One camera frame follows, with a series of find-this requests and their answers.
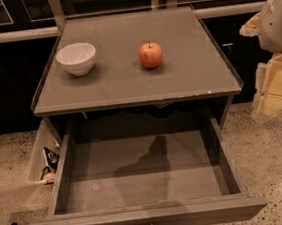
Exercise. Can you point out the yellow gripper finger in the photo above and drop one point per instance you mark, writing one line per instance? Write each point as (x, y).
(251, 27)
(267, 102)

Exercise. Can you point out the red apple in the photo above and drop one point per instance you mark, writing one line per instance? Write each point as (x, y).
(150, 55)

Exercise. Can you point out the grey cabinet with glass top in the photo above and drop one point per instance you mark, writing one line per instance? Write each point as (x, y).
(193, 67)

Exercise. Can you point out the open grey top drawer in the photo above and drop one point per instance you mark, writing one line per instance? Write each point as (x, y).
(177, 174)

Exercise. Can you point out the white ceramic bowl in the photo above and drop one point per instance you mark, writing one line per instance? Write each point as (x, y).
(77, 59)

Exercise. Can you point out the items inside plastic bin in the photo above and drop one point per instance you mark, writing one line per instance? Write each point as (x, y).
(49, 170)

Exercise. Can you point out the metal counter rail frame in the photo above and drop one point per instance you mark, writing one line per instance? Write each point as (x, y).
(15, 29)

